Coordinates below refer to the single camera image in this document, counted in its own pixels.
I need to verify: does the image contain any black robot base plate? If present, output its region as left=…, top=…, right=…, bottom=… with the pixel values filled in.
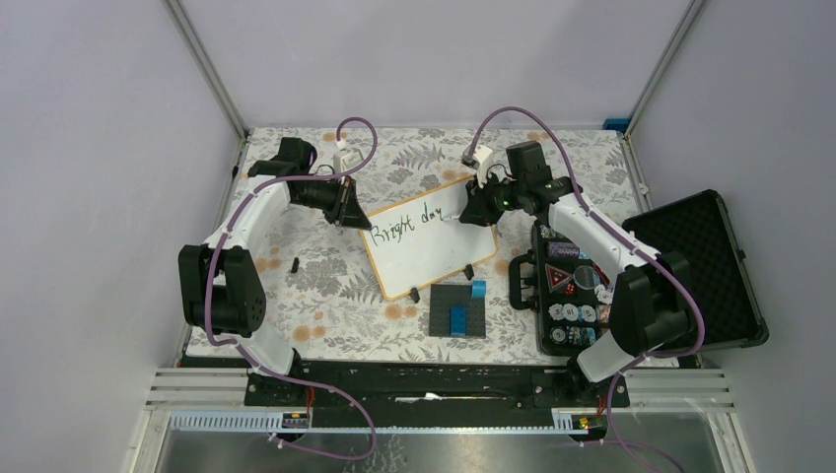
left=244, top=360, right=608, bottom=429

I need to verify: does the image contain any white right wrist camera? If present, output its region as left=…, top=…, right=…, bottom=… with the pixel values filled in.
left=461, top=145, right=494, bottom=186

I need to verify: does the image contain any blue corner bracket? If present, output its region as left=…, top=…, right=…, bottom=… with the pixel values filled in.
left=602, top=118, right=631, bottom=134

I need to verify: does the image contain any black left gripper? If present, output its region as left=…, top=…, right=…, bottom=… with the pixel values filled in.
left=293, top=172, right=372, bottom=230

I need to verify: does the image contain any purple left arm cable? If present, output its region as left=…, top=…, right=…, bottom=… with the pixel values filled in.
left=204, top=116, right=381, bottom=461

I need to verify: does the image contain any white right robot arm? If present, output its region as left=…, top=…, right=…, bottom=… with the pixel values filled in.
left=458, top=141, right=705, bottom=406

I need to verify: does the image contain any yellow framed whiteboard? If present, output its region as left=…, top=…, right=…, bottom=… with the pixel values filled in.
left=360, top=178, right=499, bottom=301

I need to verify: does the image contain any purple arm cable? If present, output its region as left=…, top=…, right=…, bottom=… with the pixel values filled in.
left=461, top=106, right=708, bottom=473
left=204, top=116, right=381, bottom=461

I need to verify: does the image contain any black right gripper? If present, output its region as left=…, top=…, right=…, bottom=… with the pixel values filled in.
left=460, top=170, right=526, bottom=228

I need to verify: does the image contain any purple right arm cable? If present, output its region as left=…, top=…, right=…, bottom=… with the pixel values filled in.
left=461, top=106, right=708, bottom=473

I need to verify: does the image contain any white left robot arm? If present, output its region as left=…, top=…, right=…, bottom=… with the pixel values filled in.
left=177, top=137, right=372, bottom=405

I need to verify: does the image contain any white slotted cable duct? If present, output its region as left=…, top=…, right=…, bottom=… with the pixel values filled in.
left=168, top=409, right=591, bottom=435

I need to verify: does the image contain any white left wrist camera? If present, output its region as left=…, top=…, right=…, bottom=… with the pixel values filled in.
left=332, top=149, right=364, bottom=172

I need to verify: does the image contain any light blue toy brick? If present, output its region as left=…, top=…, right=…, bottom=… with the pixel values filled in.
left=471, top=279, right=487, bottom=300

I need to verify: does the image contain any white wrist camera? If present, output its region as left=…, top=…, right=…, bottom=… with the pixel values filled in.
left=332, top=149, right=364, bottom=172
left=461, top=145, right=494, bottom=186

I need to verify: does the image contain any black poker chip case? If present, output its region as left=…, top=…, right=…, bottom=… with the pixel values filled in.
left=509, top=189, right=769, bottom=357

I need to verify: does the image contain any dark grey brick baseplate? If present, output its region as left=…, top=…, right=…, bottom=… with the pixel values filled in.
left=428, top=280, right=487, bottom=338

